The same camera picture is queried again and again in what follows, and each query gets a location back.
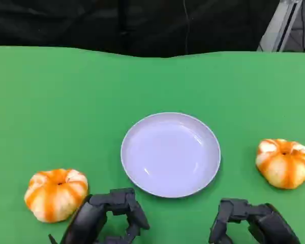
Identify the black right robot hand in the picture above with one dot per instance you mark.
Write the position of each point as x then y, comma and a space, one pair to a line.
267, 221

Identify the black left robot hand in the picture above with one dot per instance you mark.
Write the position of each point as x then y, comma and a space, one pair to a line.
89, 218

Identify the orange and white bread roll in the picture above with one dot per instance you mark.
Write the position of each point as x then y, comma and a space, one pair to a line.
54, 197
284, 165

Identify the lilac plate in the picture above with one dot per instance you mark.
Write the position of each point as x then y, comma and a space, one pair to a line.
170, 155

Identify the green table cloth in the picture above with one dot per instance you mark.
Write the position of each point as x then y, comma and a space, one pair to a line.
66, 101

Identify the black backdrop curtain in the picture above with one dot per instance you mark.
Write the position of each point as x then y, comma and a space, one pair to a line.
91, 23

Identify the aluminium frame profile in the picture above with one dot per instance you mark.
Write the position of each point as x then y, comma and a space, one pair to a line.
282, 25

